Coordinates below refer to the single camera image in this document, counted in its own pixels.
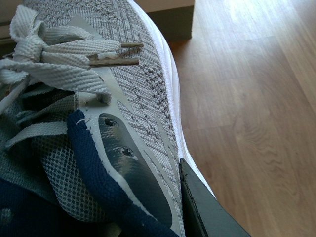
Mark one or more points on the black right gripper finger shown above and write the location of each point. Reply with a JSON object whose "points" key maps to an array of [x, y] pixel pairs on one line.
{"points": [[203, 214]]}

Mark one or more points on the grey knit sneaker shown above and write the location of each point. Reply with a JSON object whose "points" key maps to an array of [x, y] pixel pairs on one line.
{"points": [[90, 139]]}

